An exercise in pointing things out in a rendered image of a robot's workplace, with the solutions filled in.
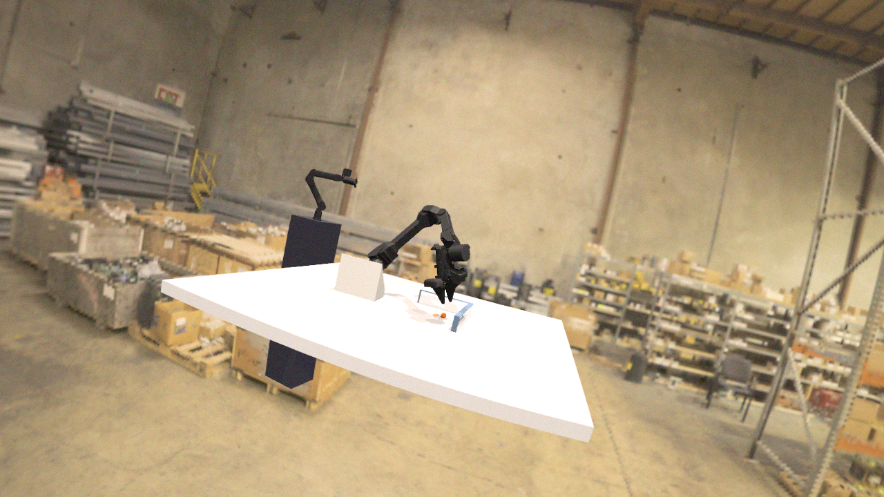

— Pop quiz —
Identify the clear low l-shaped wall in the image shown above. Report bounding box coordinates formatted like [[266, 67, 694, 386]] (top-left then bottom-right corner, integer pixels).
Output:
[[418, 291, 474, 331]]

